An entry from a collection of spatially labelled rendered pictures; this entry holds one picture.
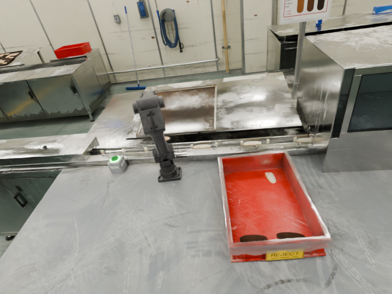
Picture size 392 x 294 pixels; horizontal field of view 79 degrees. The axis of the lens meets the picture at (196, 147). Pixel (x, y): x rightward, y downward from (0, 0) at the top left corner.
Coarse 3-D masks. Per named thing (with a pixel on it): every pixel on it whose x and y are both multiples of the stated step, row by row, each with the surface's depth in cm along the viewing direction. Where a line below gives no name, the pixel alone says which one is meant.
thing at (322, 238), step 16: (224, 160) 112; (240, 160) 112; (256, 160) 112; (272, 160) 112; (288, 160) 104; (224, 176) 102; (288, 176) 106; (224, 192) 94; (304, 192) 88; (224, 208) 88; (304, 208) 89; (224, 224) 86; (320, 224) 77; (272, 240) 75; (288, 240) 74; (304, 240) 73; (320, 240) 73
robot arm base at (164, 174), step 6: (162, 168) 117; (168, 168) 116; (174, 168) 120; (180, 168) 124; (162, 174) 119; (168, 174) 117; (174, 174) 119; (180, 174) 120; (162, 180) 119; (168, 180) 119; (174, 180) 119
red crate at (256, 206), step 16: (240, 176) 114; (256, 176) 113; (240, 192) 106; (256, 192) 105; (272, 192) 103; (288, 192) 102; (240, 208) 99; (256, 208) 98; (272, 208) 97; (288, 208) 95; (240, 224) 93; (256, 224) 92; (272, 224) 91; (288, 224) 90; (304, 224) 89; (240, 256) 80; (256, 256) 80; (304, 256) 78
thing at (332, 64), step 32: (352, 32) 116; (384, 32) 108; (320, 64) 103; (352, 64) 83; (384, 64) 80; (320, 96) 105; (352, 96) 86; (320, 128) 108; (352, 160) 103; (384, 160) 102
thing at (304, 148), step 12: (276, 144) 124; (288, 144) 123; (300, 144) 121; (312, 144) 120; (96, 156) 141; (108, 156) 139; (132, 156) 135; (144, 156) 133; (180, 156) 129; (192, 156) 128; (204, 156) 127; (216, 156) 126; (0, 168) 149; (12, 168) 148; (24, 168) 147; (36, 168) 146; (48, 168) 145
